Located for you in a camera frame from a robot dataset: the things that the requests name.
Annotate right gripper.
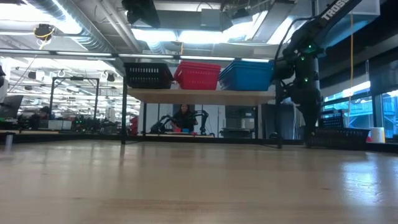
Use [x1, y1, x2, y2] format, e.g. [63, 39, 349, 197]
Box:
[289, 86, 323, 147]

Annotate black plastic basket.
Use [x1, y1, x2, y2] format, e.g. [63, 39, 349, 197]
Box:
[124, 62, 174, 90]
[309, 127, 371, 147]

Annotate blue plastic basket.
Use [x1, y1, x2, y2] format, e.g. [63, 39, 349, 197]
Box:
[218, 63, 274, 92]
[226, 60, 275, 68]

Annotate red plastic basket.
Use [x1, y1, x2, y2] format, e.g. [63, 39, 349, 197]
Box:
[178, 60, 222, 70]
[173, 63, 221, 91]

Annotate white cup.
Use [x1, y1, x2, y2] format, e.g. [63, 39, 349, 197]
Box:
[369, 126, 387, 144]

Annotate black metal rack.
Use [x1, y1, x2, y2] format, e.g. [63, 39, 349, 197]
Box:
[120, 76, 282, 149]

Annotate person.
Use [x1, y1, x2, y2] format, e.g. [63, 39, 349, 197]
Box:
[170, 104, 200, 134]

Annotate neighbouring wooden work table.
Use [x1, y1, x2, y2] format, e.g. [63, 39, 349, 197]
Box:
[141, 131, 217, 138]

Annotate dark monitor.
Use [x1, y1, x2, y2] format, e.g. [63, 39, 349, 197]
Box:
[0, 95, 24, 119]

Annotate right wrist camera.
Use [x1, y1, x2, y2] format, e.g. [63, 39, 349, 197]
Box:
[273, 59, 295, 81]

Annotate black aluminium table frame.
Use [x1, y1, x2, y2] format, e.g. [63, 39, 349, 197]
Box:
[0, 133, 398, 154]

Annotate black camera housing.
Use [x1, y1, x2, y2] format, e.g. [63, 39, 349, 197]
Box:
[121, 0, 161, 29]

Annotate black metal gantry frame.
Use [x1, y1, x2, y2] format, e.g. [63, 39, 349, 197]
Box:
[50, 76, 101, 123]

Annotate black round cable reel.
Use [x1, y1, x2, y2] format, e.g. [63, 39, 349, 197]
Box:
[33, 23, 56, 41]

